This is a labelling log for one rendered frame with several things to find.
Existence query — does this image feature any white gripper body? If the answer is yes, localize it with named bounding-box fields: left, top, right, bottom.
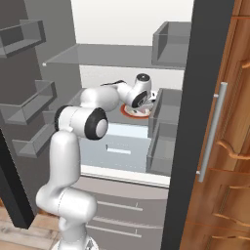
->
left=126, top=104, right=153, bottom=116

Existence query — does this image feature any red steak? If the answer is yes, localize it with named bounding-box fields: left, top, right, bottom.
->
left=119, top=103, right=152, bottom=119

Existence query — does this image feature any glass fridge shelf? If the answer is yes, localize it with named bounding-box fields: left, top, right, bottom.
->
left=42, top=43, right=188, bottom=69

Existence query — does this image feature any dark grey right fridge door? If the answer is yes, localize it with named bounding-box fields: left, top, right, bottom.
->
left=146, top=0, right=236, bottom=250

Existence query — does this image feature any dark grey fridge door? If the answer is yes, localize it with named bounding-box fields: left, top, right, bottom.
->
left=0, top=0, right=83, bottom=229
left=146, top=0, right=236, bottom=250

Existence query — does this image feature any grey fridge body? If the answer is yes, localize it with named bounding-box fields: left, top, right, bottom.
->
left=42, top=0, right=195, bottom=250

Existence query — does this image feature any dark grey left fridge door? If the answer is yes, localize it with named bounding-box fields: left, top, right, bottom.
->
left=0, top=0, right=83, bottom=229

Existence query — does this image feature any grey door bin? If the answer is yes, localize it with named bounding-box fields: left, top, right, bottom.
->
left=0, top=19, right=47, bottom=60
left=150, top=21, right=192, bottom=69
left=147, top=87, right=184, bottom=140
left=0, top=79, right=59, bottom=127
left=12, top=110, right=59, bottom=160
left=146, top=121, right=179, bottom=178

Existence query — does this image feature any pale blue crisper drawer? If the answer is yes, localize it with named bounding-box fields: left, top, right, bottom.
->
left=79, top=122, right=152, bottom=174

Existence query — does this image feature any grey freezer drawer front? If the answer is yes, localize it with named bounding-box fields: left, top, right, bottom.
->
left=71, top=175, right=169, bottom=250

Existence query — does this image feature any brown wooden cabinet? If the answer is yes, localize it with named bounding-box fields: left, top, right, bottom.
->
left=180, top=0, right=250, bottom=250

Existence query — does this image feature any silver fridge door handle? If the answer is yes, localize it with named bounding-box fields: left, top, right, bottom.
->
left=195, top=81, right=229, bottom=184

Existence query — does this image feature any silver freezer drawer handle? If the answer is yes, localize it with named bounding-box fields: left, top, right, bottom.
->
left=85, top=224, right=144, bottom=238
left=96, top=200, right=145, bottom=212

